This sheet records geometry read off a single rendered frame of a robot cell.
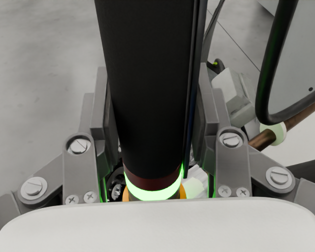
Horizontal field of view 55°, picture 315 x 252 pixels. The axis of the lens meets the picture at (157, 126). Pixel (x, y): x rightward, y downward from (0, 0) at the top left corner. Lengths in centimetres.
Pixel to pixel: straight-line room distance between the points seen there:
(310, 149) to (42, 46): 267
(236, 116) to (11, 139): 181
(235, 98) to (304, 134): 14
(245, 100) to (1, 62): 253
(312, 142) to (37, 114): 201
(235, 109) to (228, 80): 6
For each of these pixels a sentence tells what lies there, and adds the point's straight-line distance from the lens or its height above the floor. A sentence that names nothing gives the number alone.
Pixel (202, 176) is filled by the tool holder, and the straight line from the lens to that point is 25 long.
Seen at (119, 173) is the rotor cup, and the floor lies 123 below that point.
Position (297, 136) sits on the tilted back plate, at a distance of 59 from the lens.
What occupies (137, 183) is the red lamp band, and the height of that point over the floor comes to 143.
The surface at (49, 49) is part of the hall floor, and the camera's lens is 293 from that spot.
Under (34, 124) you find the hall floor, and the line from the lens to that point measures 227.
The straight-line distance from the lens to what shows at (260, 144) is 28.
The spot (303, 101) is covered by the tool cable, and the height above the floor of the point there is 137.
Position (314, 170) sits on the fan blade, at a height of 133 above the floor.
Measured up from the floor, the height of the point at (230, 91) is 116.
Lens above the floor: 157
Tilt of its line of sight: 49 degrees down
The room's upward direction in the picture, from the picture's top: 1 degrees counter-clockwise
